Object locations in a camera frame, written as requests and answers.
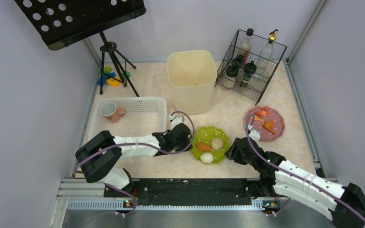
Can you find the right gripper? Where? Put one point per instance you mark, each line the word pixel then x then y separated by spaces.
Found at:
pixel 236 149

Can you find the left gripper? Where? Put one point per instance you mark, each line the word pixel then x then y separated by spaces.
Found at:
pixel 182 134

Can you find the green dotted plate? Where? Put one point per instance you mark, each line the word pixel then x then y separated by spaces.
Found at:
pixel 205 134

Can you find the cream plastic waste bin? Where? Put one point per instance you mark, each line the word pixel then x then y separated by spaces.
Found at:
pixel 192 75

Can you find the small spice jar black lid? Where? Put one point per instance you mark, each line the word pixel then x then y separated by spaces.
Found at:
pixel 245 80

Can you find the pink floral mug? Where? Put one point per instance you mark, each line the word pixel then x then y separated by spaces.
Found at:
pixel 111 112

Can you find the black wire rack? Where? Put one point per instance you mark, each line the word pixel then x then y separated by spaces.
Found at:
pixel 257 84

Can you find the spice jar round black lid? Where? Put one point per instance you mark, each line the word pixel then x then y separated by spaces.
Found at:
pixel 250 67

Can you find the spice jar labelled black lid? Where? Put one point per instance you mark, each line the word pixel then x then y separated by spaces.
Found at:
pixel 237 62

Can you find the clear bottle gold pump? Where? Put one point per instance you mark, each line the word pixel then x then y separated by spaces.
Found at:
pixel 264 62

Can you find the dark sauce bottle black cap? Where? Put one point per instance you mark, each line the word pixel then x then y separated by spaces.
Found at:
pixel 245 46

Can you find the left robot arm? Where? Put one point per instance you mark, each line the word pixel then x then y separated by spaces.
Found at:
pixel 96 160

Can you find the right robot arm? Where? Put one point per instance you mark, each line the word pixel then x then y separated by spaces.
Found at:
pixel 343 205

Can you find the orange fried nugget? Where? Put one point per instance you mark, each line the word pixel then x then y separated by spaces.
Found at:
pixel 203 147

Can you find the white egg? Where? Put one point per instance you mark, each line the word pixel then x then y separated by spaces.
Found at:
pixel 207 157

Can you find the fried shrimp piece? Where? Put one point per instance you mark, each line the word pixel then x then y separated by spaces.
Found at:
pixel 258 118

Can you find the orange fried drumstick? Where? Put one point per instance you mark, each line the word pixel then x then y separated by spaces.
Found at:
pixel 269 126

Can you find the white plastic basket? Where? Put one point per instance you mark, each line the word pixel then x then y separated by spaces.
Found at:
pixel 144 115

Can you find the red shrimp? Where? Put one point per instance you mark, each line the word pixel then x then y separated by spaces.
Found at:
pixel 263 112

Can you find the pink dotted plate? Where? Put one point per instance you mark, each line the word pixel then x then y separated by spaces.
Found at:
pixel 274 115

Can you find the yellow toy block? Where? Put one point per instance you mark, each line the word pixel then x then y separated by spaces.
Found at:
pixel 114 82

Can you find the green toy block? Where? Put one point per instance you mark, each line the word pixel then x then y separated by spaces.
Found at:
pixel 107 70

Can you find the black perforated music stand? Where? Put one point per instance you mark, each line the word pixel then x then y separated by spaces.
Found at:
pixel 62 23

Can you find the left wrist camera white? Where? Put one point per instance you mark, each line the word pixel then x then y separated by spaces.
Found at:
pixel 176 120

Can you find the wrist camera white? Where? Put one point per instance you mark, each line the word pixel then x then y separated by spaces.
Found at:
pixel 253 133
pixel 176 120

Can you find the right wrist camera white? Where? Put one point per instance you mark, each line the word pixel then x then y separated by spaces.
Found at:
pixel 253 133

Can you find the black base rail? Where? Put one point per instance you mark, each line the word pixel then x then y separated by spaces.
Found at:
pixel 202 193

